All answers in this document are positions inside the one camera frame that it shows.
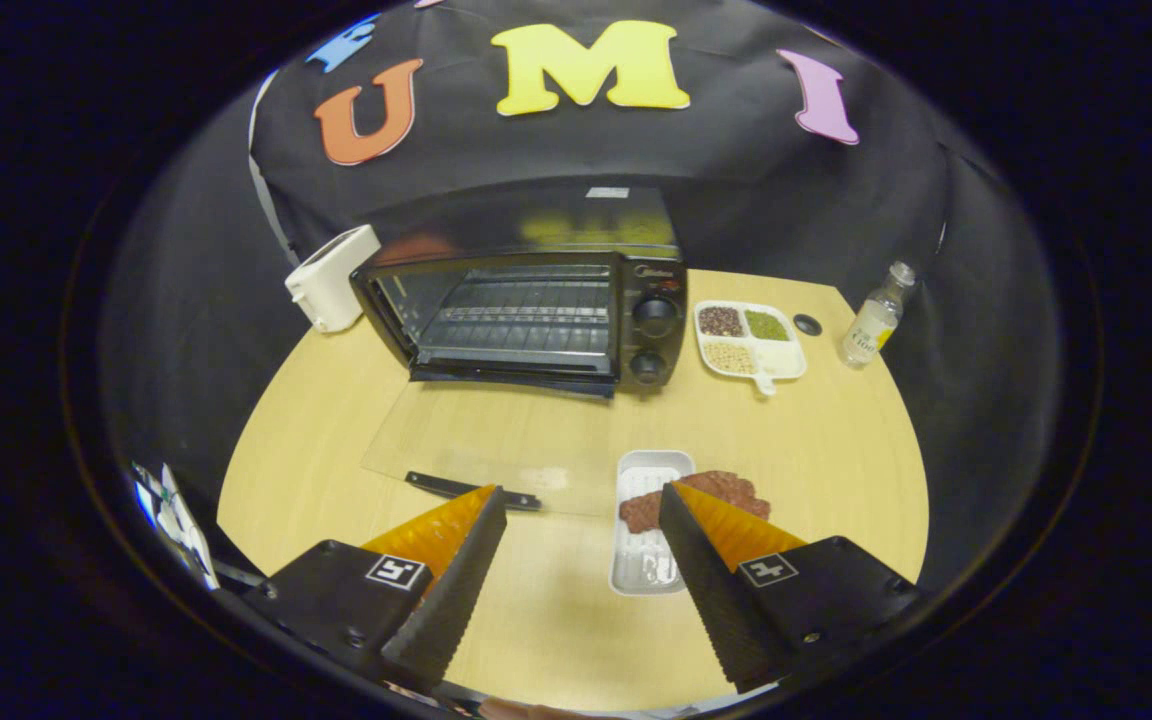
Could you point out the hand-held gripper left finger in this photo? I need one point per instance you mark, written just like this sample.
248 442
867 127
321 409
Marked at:
446 600

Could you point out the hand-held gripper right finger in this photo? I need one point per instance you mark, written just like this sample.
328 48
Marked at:
721 600

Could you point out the reddish brown meat slice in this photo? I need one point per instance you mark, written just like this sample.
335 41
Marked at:
641 510

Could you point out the black toaster oven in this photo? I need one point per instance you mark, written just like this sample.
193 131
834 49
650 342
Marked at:
651 300

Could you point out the white bread toaster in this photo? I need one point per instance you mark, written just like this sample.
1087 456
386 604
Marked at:
331 280

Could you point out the white rectangular tray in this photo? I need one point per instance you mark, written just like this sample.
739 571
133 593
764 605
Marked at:
641 560

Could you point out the white divided dish with beans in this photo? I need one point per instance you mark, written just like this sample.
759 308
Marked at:
751 345

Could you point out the white blue printed packet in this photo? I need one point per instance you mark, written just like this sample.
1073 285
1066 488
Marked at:
176 520

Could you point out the small black disc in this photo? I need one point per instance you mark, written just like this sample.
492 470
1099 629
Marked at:
808 324

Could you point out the clear plastic bottle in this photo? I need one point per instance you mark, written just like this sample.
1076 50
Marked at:
871 330

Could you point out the black backdrop cloth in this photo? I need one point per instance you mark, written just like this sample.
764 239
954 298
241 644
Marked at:
556 150

